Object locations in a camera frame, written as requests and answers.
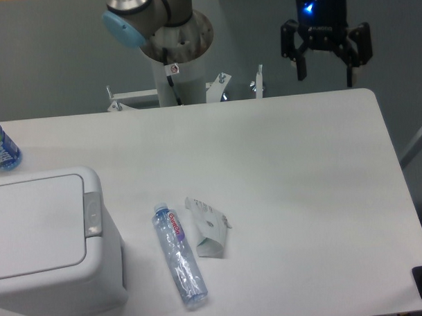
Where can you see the clear empty plastic bottle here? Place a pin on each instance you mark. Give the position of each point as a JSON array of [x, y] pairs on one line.
[[179, 257]]

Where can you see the grey trash can push button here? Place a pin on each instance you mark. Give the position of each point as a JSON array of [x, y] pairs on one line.
[[93, 215]]

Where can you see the blue labelled water bottle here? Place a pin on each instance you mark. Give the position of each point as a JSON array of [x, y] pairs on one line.
[[10, 153]]

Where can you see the white trash can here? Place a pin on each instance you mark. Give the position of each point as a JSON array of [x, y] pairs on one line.
[[94, 285]]

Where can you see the white trash can lid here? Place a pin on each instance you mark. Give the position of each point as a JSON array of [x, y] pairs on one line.
[[41, 225]]

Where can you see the white frame at right edge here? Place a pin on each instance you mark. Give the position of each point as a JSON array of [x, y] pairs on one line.
[[412, 149]]

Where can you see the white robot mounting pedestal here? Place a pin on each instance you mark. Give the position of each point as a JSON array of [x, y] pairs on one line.
[[177, 57]]

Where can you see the crumpled white paper bag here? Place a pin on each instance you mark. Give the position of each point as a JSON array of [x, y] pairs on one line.
[[211, 225]]

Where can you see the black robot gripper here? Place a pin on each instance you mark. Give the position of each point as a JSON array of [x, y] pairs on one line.
[[323, 26]]

